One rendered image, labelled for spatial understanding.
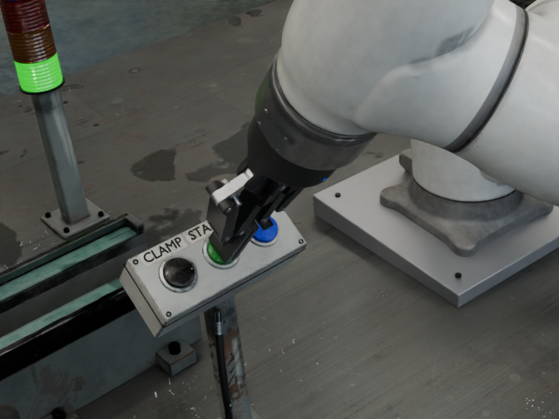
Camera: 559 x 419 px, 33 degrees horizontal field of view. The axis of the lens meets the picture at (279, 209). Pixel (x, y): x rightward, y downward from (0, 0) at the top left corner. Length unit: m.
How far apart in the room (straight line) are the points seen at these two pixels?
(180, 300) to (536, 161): 0.40
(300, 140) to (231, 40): 1.40
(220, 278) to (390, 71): 0.39
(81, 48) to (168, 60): 2.28
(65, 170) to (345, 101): 0.90
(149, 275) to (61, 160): 0.57
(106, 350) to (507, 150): 0.67
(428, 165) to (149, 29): 3.14
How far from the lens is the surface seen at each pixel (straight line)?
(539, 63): 0.60
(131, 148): 1.68
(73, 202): 1.48
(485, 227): 1.32
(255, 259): 0.92
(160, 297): 0.88
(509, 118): 0.59
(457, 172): 1.27
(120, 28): 4.40
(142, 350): 1.18
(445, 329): 1.22
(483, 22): 0.59
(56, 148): 1.43
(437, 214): 1.33
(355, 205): 1.39
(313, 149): 0.66
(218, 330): 0.96
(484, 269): 1.28
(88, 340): 1.13
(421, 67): 0.56
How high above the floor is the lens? 1.59
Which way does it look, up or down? 33 degrees down
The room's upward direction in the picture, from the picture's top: 6 degrees counter-clockwise
